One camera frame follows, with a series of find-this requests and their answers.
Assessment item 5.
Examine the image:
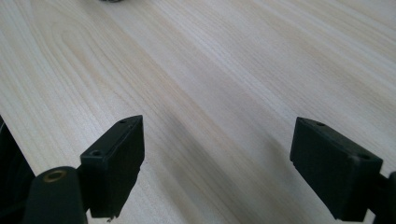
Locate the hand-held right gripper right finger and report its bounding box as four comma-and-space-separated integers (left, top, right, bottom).
290, 117, 384, 223

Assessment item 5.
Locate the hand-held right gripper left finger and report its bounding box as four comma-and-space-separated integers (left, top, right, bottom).
77, 114, 146, 219

